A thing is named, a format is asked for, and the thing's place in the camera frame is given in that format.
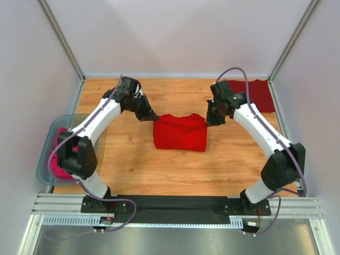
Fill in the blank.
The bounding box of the bright red t shirt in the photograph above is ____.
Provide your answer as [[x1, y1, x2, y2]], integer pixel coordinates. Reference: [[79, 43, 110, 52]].
[[153, 113, 207, 152]]

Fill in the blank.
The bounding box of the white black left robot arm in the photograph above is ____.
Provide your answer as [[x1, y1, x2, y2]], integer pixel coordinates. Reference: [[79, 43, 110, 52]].
[[52, 76, 159, 201]]

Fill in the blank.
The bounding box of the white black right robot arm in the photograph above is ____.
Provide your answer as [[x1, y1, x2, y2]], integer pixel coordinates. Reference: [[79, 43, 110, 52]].
[[206, 80, 305, 209]]

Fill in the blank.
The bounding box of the folded dark red t shirt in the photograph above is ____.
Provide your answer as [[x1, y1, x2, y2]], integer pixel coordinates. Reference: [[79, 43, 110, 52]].
[[228, 80, 275, 113]]

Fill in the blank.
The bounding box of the grey plastic bin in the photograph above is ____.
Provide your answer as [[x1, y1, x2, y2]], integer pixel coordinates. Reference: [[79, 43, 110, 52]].
[[36, 113, 102, 186]]

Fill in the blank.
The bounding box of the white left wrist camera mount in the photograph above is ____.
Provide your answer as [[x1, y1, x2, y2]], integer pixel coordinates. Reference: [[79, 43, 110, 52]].
[[133, 85, 144, 98]]

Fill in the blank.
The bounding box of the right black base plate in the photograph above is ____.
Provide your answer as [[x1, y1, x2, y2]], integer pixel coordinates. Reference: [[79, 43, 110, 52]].
[[219, 198, 271, 216]]

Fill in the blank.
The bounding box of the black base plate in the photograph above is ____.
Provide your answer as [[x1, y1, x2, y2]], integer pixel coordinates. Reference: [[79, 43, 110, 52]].
[[219, 198, 271, 216], [80, 195, 131, 214]]

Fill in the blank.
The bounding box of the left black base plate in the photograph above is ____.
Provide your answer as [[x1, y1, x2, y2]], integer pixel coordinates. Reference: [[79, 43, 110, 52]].
[[80, 195, 131, 214]]

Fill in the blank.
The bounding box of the slotted cable duct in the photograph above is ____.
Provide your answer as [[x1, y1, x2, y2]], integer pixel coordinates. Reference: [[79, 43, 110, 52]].
[[41, 215, 243, 229]]

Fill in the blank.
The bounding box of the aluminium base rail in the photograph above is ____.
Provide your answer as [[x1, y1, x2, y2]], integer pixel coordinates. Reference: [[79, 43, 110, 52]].
[[32, 193, 323, 219]]

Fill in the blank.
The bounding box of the left aluminium frame post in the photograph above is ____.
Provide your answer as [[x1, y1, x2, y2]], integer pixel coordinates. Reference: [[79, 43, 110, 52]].
[[36, 0, 86, 82]]

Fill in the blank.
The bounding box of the aluminium frame post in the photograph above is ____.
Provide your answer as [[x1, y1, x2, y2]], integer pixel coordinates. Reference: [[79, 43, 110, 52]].
[[267, 0, 321, 86], [36, 0, 86, 82]]

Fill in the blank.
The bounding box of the right aluminium frame post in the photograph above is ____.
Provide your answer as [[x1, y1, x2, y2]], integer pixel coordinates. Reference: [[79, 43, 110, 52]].
[[267, 0, 321, 86]]

